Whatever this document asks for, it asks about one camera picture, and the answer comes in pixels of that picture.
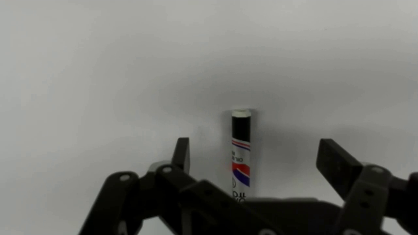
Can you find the black white marker pen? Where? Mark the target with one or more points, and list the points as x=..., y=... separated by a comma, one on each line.
x=241, y=152

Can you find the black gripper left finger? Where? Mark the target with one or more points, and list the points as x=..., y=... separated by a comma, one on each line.
x=174, y=197

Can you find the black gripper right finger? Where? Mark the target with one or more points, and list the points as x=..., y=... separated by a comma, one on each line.
x=366, y=197

